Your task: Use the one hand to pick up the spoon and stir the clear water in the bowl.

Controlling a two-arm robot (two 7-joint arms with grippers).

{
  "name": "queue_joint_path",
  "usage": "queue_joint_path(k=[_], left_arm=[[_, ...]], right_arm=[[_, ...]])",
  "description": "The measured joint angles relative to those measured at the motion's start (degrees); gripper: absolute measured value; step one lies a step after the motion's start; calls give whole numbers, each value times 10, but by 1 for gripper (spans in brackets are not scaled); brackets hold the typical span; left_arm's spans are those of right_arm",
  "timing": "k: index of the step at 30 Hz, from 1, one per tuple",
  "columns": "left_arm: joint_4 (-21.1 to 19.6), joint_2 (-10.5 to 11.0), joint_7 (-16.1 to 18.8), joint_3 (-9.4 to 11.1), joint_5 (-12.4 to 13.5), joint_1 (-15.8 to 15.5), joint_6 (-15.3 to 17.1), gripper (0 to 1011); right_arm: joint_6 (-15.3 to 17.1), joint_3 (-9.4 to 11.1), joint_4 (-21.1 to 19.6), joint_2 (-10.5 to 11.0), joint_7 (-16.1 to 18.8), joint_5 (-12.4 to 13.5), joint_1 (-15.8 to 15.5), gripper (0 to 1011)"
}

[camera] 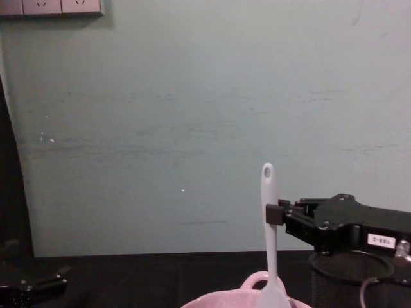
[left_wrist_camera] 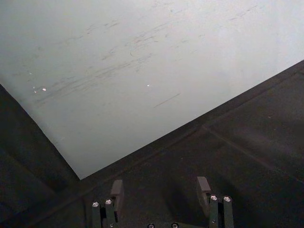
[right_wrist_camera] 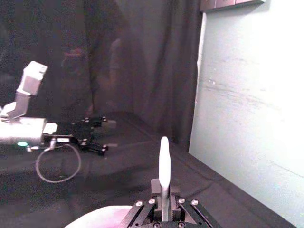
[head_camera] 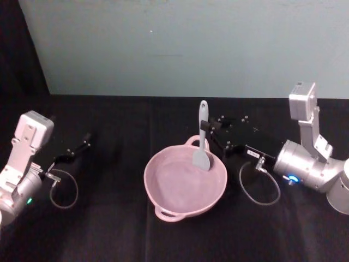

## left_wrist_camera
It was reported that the black table cloth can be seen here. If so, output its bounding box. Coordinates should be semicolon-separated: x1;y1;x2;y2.
0;59;304;228

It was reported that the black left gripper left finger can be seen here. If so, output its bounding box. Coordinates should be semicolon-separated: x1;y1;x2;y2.
92;179;124;228

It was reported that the plain pale wall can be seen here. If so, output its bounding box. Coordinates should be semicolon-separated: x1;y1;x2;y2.
0;0;304;181

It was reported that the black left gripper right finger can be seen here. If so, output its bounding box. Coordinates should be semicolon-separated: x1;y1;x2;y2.
196;176;235;228

